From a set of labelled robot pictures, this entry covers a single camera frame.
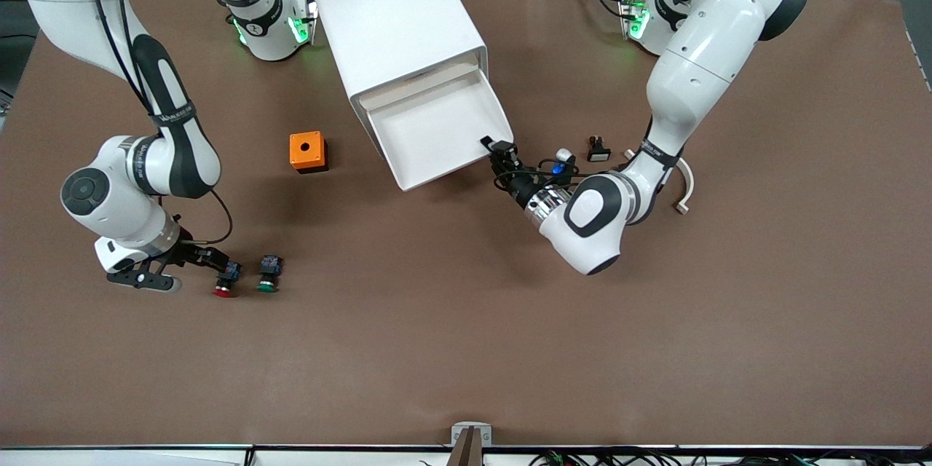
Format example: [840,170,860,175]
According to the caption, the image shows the white edge panel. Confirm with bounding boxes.
[0,449,245,466]

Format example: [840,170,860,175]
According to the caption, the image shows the white curved bracket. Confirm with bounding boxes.
[625,148,695,216]

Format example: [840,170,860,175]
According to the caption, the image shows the green push button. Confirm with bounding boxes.
[256,255,285,294]

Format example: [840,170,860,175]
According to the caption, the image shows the grey table edge bracket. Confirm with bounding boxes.
[451,422,493,446]

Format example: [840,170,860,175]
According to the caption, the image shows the brown camera post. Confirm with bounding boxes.
[446,427,483,466]

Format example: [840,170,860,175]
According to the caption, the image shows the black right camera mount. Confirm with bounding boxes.
[106,268,167,293]

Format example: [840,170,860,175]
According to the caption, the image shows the red push button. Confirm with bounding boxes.
[212,262,245,299]

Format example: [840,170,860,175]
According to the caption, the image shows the orange button box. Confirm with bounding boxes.
[289,131,329,175]

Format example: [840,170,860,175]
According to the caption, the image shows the tangled black cables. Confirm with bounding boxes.
[419,448,932,466]

